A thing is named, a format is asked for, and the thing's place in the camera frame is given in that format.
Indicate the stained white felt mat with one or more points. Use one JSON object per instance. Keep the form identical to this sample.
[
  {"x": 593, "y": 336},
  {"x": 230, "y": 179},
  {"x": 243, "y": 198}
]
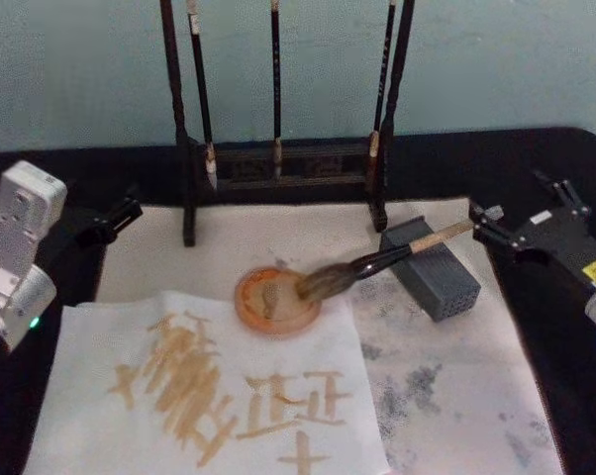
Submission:
[{"x": 476, "y": 396}]

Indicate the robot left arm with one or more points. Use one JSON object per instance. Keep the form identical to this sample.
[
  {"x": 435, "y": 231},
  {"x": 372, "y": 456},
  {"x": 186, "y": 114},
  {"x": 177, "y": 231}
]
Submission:
[{"x": 21, "y": 222}]

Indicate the hanging black brush, white band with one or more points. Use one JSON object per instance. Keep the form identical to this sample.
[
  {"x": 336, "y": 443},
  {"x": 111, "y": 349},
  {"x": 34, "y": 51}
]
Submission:
[{"x": 201, "y": 99}]

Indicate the hanging black brush, pale tip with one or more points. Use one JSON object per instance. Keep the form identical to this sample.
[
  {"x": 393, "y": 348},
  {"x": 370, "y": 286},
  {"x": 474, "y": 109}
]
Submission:
[{"x": 276, "y": 74}]

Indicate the black table cloth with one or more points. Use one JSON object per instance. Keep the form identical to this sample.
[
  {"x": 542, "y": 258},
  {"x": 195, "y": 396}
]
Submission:
[{"x": 476, "y": 158}]

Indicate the white paper with brown strokes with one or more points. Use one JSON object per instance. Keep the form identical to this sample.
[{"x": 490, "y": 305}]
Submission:
[{"x": 105, "y": 445}]

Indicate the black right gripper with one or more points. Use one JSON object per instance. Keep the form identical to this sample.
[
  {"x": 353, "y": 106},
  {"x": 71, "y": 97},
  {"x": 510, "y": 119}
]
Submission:
[{"x": 560, "y": 237}]

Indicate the grey ribbed block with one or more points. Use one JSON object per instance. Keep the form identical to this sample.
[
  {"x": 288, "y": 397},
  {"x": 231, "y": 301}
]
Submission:
[{"x": 441, "y": 282}]

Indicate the round orange ink dish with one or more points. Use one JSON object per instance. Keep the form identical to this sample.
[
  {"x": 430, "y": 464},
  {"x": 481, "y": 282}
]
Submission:
[{"x": 258, "y": 316}]

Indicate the black wooden brush rack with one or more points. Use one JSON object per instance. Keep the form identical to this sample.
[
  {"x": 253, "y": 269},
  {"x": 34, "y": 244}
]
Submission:
[{"x": 327, "y": 148}]

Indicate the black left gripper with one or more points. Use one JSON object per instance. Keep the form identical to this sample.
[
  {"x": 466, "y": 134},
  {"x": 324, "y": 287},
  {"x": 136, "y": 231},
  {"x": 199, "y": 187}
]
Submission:
[{"x": 75, "y": 227}]

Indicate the hanging black brush, brown tip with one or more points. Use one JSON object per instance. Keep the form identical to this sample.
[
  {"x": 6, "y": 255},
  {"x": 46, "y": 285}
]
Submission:
[{"x": 383, "y": 74}]

